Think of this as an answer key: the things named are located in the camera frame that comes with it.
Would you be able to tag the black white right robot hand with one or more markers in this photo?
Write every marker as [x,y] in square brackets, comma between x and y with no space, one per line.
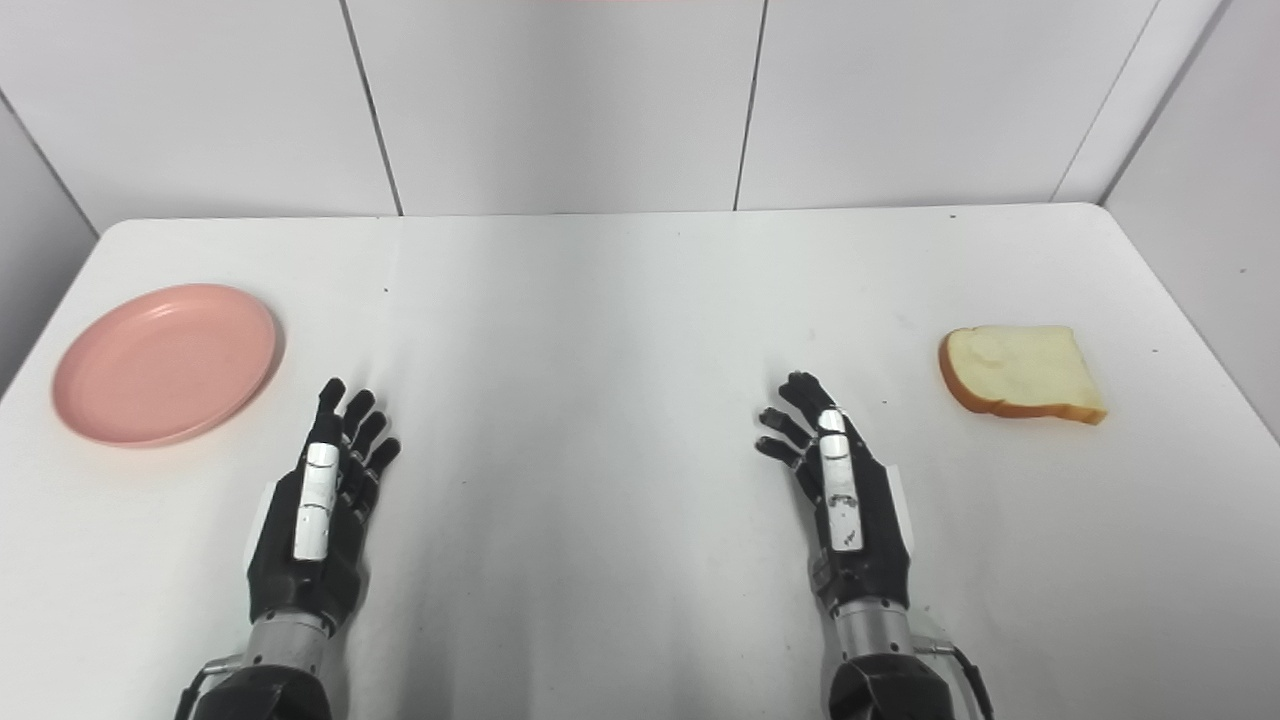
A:
[862,530]

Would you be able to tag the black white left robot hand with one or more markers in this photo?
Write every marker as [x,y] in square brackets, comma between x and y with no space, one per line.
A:
[318,545]

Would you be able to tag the slice of bread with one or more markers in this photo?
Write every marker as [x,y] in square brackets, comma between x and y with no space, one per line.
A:
[1020,370]

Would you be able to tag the pink round plate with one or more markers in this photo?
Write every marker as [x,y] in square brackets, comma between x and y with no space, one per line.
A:
[165,365]

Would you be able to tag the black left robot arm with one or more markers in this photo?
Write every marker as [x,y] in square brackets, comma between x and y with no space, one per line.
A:
[270,680]

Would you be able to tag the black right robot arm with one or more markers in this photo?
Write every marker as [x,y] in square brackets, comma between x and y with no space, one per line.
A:
[885,680]

